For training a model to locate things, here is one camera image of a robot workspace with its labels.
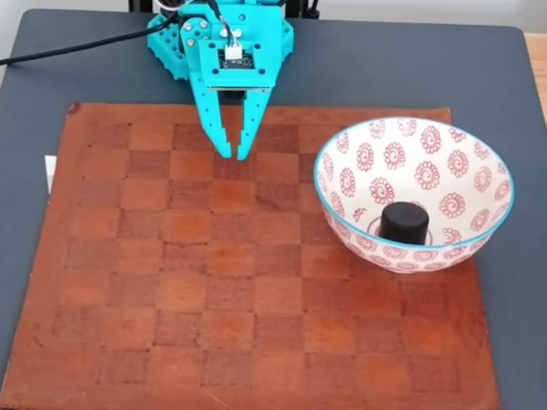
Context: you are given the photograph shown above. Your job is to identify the black cylinder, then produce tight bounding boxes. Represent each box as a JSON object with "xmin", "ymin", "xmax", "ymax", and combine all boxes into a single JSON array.
[{"xmin": 375, "ymin": 202, "xmax": 431, "ymax": 247}]

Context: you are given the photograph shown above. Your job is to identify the white paper piece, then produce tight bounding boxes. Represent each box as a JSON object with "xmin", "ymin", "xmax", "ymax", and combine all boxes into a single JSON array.
[{"xmin": 44, "ymin": 155, "xmax": 58, "ymax": 194}]

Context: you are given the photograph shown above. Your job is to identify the teal camera mount with board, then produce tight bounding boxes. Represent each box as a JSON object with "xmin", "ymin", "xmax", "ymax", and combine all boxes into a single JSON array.
[{"xmin": 198, "ymin": 38, "xmax": 279, "ymax": 104}]

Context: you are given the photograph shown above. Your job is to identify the braided camera wire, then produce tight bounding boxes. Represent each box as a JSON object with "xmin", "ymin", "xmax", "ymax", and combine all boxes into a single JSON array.
[{"xmin": 207, "ymin": 0, "xmax": 244, "ymax": 61}]

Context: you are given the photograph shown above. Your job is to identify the white bowl with red flowers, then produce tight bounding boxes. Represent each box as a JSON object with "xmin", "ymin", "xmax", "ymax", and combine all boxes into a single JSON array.
[{"xmin": 314, "ymin": 117, "xmax": 516, "ymax": 275}]

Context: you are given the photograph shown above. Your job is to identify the brown wooden chessboard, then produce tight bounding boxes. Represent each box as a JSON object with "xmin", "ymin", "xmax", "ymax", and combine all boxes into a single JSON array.
[{"xmin": 0, "ymin": 101, "xmax": 501, "ymax": 410}]

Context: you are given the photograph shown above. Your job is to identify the black power cable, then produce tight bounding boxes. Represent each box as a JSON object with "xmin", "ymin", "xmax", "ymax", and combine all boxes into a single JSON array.
[{"xmin": 0, "ymin": 20, "xmax": 172, "ymax": 67}]

